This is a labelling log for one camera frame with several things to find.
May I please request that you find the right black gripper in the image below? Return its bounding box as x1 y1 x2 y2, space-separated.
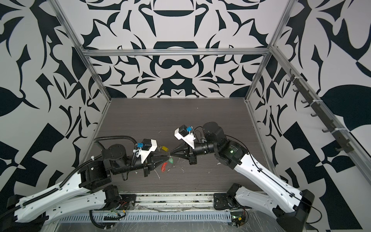
172 140 221 164

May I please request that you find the red key tag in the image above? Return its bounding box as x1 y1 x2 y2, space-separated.
161 162 168 173

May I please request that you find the yellow key tag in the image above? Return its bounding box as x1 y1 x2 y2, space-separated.
157 146 169 152

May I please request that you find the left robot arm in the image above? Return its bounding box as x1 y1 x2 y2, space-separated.
1 144 170 232

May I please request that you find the small electronics board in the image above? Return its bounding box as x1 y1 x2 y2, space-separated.
231 214 249 228

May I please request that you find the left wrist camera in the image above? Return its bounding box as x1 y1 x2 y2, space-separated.
133 139 157 164

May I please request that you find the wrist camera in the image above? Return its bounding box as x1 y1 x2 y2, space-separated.
133 139 157 164
174 125 196 148

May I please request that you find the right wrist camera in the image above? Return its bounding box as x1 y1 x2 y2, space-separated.
174 125 196 148

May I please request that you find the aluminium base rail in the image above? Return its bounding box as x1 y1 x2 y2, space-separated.
52 190 298 212

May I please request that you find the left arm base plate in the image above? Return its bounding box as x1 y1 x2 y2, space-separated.
113 194 137 211

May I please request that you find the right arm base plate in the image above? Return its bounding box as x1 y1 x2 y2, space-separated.
213 193 246 211

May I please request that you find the white cable duct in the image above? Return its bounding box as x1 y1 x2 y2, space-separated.
57 211 232 223

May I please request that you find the black corrugated cable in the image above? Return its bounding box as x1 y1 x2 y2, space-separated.
88 210 125 230

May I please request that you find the black wall hook rack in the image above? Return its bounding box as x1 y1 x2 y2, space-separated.
287 71 354 153

